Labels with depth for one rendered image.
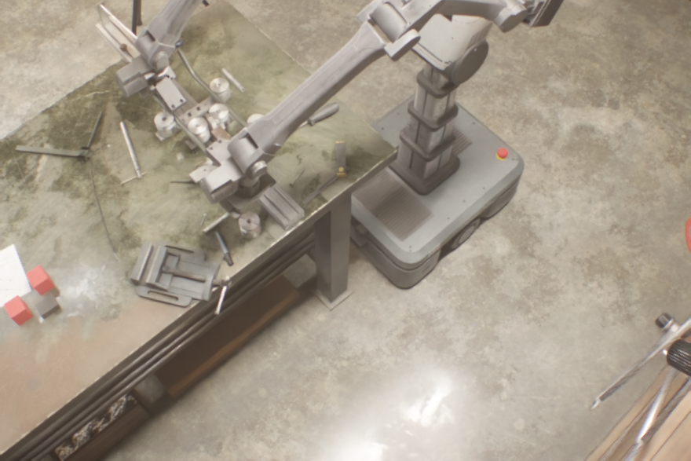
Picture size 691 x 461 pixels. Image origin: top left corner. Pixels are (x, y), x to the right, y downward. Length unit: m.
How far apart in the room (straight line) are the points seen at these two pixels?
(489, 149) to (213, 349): 1.23
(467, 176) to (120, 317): 1.40
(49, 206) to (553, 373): 1.77
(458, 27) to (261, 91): 0.56
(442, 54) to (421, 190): 0.68
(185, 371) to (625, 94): 2.24
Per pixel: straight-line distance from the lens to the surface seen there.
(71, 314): 1.77
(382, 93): 3.12
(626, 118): 3.32
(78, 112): 2.08
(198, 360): 2.54
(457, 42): 1.93
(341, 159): 1.84
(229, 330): 2.56
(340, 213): 2.06
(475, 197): 2.57
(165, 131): 1.87
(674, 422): 1.83
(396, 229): 2.46
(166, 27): 1.65
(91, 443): 2.43
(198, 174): 1.81
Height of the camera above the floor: 2.43
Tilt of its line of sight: 61 degrees down
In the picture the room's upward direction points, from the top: 2 degrees clockwise
